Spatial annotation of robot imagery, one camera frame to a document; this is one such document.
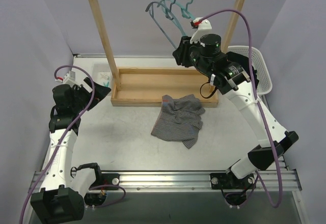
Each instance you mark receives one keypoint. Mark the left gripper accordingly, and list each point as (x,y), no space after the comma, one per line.
(85,93)

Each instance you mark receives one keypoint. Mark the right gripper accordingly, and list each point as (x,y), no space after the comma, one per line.
(183,52)

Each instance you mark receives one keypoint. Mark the wooden clothes rack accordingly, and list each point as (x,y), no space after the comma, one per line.
(132,45)

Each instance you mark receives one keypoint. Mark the teal hanger with striped underwear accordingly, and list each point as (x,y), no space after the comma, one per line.
(167,16)

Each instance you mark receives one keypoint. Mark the grey striped underwear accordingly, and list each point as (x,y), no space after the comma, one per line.
(179,120)

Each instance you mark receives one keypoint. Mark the black underwear beige waistband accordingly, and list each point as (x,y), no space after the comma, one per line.
(244,62)

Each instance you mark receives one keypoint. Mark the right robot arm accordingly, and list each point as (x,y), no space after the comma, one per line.
(229,73)

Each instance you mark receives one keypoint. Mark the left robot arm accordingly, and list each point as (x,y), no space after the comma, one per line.
(61,196)

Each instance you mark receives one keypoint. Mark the white foam tray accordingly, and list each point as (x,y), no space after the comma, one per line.
(99,68)

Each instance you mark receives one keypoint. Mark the white perforated plastic basket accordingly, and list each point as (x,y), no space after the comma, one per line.
(265,84)

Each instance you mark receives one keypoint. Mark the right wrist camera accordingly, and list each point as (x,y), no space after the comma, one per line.
(201,27)

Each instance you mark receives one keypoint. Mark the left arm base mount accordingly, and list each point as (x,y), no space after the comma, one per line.
(110,181)

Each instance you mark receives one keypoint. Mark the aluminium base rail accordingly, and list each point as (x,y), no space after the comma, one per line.
(179,181)

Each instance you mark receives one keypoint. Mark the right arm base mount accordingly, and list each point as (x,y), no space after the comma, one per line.
(227,181)

